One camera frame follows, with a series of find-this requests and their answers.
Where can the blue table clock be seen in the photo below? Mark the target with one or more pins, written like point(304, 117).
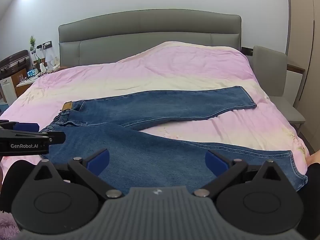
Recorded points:
point(31, 73)

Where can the blue denim pants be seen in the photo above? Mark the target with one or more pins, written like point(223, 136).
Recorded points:
point(155, 152)

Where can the pink and cream blanket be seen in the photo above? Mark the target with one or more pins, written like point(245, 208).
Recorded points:
point(175, 67)

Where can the white bedside table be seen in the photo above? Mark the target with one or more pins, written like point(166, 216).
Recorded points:
point(23, 81)

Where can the small green potted plant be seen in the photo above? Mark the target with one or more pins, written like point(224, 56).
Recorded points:
point(32, 43)

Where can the beige wardrobe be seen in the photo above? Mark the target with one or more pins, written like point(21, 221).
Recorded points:
point(303, 42)

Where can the grey upholstered headboard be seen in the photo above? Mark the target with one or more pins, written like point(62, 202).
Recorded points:
point(140, 35)

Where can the wooden side desk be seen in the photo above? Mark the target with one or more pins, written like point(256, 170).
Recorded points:
point(296, 68)

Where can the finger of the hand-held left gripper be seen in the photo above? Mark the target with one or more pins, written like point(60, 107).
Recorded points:
point(26, 127)
point(56, 137)

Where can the grey chair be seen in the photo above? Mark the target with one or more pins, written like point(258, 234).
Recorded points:
point(272, 77)

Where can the person's dark clothing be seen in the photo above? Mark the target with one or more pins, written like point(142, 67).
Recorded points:
point(17, 172)
point(311, 192)

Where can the purple fluffy rug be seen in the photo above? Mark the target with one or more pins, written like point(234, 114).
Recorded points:
point(7, 226)

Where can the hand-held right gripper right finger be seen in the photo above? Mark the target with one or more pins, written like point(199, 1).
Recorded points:
point(214, 161)

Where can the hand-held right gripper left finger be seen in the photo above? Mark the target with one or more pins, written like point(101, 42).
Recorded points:
point(100, 160)

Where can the black wall outlet panel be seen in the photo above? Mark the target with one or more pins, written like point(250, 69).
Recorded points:
point(46, 45)

